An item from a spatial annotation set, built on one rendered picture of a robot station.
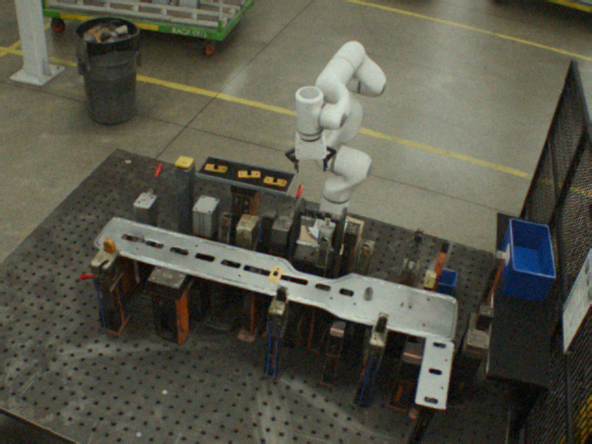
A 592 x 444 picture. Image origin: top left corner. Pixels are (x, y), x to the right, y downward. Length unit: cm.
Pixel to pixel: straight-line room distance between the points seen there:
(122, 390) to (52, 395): 26
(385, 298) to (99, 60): 314
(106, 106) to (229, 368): 303
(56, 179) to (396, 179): 237
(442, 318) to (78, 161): 316
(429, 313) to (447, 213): 221
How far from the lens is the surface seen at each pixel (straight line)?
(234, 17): 638
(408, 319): 233
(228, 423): 235
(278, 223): 250
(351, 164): 264
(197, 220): 253
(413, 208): 449
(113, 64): 490
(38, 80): 597
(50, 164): 484
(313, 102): 201
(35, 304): 280
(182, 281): 234
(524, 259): 268
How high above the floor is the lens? 267
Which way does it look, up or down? 39 degrees down
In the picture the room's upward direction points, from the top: 6 degrees clockwise
